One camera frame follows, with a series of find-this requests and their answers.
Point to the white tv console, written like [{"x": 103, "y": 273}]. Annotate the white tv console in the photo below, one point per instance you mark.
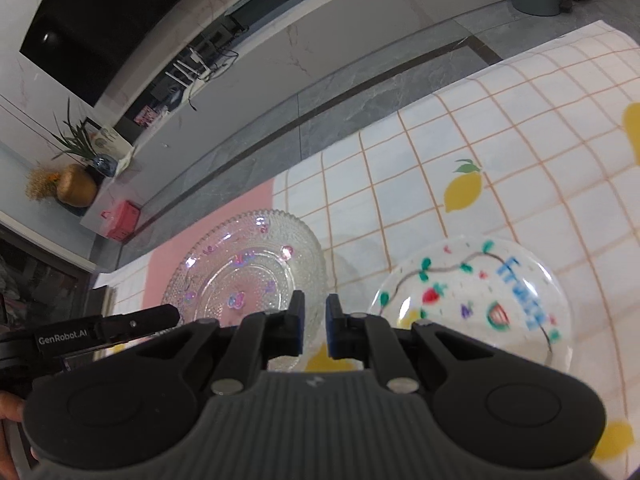
[{"x": 300, "y": 47}]

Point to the black television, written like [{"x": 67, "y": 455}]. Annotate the black television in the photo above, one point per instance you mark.
[{"x": 83, "y": 44}]

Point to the white wifi router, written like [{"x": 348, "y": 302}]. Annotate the white wifi router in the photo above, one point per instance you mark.
[{"x": 188, "y": 67}]

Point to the person left hand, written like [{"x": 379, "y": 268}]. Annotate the person left hand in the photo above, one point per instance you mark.
[{"x": 16, "y": 460}]

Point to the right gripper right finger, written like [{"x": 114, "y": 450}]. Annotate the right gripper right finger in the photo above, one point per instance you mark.
[{"x": 360, "y": 335}]

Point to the red storage box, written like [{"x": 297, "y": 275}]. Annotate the red storage box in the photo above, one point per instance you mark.
[{"x": 121, "y": 221}]

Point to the green potted plant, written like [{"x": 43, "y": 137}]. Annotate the green potted plant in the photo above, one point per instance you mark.
[{"x": 75, "y": 139}]

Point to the gold vase dried flowers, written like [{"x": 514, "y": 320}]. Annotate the gold vase dried flowers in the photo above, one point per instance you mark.
[{"x": 72, "y": 186}]

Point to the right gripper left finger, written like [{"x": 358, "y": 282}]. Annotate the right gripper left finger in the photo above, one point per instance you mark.
[{"x": 269, "y": 335}]

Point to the fruit pattern white plate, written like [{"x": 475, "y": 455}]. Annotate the fruit pattern white plate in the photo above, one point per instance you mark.
[{"x": 492, "y": 290}]

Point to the clear glass plate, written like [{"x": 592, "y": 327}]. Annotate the clear glass plate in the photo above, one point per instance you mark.
[{"x": 251, "y": 263}]

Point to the lemon check tablecloth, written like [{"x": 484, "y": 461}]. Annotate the lemon check tablecloth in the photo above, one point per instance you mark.
[{"x": 542, "y": 148}]

